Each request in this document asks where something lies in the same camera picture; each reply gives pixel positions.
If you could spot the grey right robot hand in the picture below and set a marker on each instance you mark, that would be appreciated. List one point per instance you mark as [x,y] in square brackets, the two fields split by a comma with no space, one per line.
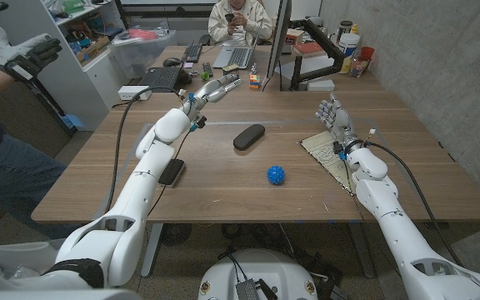
[340,125]

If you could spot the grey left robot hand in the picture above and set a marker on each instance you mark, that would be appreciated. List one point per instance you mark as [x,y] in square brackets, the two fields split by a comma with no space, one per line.
[206,96]

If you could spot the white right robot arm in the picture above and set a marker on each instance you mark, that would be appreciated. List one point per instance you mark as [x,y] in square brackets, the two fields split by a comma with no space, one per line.
[390,208]

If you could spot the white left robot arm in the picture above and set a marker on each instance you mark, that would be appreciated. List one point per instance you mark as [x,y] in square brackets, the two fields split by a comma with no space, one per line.
[140,196]

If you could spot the black glasses case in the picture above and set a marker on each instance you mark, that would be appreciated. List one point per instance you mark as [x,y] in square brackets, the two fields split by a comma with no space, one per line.
[248,136]

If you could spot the blue spiky ball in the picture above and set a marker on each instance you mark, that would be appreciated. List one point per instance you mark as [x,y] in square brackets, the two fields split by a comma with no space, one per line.
[276,175]

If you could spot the small green object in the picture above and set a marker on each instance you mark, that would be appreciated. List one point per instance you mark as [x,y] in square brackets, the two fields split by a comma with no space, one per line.
[205,76]

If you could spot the black remote control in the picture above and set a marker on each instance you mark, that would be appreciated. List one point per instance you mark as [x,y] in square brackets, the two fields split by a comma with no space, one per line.
[207,69]

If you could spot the pink sticky note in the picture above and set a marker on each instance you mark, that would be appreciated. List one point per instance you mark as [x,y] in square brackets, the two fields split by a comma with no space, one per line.
[188,65]

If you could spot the flat white box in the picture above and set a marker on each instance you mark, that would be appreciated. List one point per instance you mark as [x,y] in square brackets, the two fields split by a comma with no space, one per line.
[321,85]

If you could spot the small black keyboard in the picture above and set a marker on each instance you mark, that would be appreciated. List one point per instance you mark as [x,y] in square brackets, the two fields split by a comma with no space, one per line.
[193,52]

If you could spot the black laptop keyboard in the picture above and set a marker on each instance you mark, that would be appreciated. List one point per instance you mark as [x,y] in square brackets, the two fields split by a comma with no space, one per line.
[163,79]

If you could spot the black computer mouse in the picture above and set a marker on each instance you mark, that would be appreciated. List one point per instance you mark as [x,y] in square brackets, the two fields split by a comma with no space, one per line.
[171,61]

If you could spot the colourful Rubik's cube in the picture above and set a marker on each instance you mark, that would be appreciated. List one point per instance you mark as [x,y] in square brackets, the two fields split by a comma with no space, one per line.
[255,81]

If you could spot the silver laptop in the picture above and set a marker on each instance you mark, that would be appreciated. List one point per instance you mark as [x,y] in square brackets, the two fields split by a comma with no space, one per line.
[240,56]

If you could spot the clear jar with small items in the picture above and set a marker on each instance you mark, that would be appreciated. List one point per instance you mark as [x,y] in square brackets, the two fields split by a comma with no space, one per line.
[358,66]

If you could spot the white power adapter box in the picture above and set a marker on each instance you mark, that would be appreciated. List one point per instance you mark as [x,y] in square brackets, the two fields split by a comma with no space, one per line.
[134,92]

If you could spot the red cup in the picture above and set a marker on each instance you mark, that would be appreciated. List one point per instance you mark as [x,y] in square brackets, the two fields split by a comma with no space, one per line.
[367,53]

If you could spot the clear plastic storage bin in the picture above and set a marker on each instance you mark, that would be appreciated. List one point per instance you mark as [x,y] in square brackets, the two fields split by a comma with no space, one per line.
[140,52]

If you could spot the white plastic jar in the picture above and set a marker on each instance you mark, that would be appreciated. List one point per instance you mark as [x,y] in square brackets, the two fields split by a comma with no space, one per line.
[349,45]

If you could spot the red book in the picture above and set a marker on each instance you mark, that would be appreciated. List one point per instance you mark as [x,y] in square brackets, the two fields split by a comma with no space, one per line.
[308,49]

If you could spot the black flat rectangular device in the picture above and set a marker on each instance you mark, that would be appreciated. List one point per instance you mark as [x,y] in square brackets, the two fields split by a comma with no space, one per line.
[171,171]

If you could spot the black smartphone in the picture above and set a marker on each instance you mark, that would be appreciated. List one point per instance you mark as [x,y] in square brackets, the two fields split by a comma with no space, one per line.
[229,16]

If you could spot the seated person in white jacket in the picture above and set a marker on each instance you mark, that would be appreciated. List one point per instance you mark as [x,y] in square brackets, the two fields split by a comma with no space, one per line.
[256,16]

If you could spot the dark computer monitor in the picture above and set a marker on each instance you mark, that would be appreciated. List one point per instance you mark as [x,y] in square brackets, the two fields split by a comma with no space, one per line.
[281,37]

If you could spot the dark lidded bottle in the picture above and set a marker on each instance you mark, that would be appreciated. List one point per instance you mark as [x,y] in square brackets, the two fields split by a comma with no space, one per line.
[345,28]

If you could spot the yellow bottle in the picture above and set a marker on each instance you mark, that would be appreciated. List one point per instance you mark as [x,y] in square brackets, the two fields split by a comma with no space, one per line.
[354,29]

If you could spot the brown cardboard box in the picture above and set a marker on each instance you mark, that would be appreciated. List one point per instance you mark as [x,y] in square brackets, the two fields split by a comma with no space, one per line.
[295,36]

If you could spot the cardboard box with clutter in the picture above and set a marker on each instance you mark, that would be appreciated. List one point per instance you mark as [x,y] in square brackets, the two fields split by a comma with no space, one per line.
[92,49]

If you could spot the grey table leg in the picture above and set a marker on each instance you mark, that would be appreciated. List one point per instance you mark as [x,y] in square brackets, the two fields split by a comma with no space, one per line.
[151,250]
[361,250]

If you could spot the white shelf cabinet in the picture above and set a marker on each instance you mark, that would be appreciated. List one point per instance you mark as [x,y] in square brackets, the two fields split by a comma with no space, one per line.
[73,91]

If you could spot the round black fan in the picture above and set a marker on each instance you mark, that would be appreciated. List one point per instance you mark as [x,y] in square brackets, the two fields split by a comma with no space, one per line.
[176,234]

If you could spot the white robot torso base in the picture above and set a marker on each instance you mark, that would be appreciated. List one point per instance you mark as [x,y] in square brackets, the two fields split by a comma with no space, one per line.
[273,271]

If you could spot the white black glove with tracker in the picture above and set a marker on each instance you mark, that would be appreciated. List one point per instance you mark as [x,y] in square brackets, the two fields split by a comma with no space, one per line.
[25,56]

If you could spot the standing person in jeans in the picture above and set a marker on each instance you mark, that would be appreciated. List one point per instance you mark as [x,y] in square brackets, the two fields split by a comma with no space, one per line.
[11,175]

